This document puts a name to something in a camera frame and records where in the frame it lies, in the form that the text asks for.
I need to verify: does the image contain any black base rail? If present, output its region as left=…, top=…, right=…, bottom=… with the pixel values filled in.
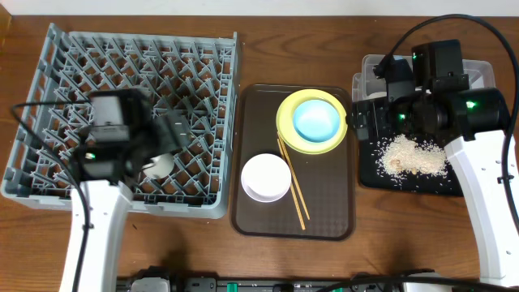
left=117, top=266, right=406, bottom=292

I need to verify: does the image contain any brown plastic serving tray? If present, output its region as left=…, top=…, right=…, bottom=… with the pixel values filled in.
left=230, top=84, right=357, bottom=241

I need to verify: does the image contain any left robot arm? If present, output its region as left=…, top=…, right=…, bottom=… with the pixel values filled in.
left=60, top=88, right=189, bottom=291

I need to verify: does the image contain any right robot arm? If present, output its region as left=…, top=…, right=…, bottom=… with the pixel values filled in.
left=349, top=40, right=518, bottom=287

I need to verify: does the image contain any small white cup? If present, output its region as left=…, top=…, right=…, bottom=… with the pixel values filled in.
left=143, top=153, right=174, bottom=179

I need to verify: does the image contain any grey plastic dish rack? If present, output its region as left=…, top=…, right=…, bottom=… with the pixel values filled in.
left=1, top=25, right=239, bottom=219

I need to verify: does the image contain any yellow round plate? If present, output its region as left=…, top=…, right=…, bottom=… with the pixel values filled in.
left=276, top=89, right=348, bottom=155

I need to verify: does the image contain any left wooden chopstick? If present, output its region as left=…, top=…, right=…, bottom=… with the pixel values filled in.
left=277, top=137, right=306, bottom=230

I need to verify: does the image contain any light blue bowl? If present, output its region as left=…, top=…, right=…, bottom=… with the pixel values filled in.
left=293, top=100, right=340, bottom=143

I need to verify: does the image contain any black rectangular tray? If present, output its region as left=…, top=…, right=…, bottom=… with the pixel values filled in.
left=358, top=101, right=467, bottom=198

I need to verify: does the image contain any pink shallow bowl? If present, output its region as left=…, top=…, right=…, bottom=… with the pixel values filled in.
left=240, top=153, right=291, bottom=203

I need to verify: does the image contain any clear plastic waste bin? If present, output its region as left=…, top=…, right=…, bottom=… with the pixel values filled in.
left=351, top=54, right=495, bottom=102

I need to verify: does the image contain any spilled rice pile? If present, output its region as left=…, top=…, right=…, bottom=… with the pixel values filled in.
left=375, top=135, right=448, bottom=182

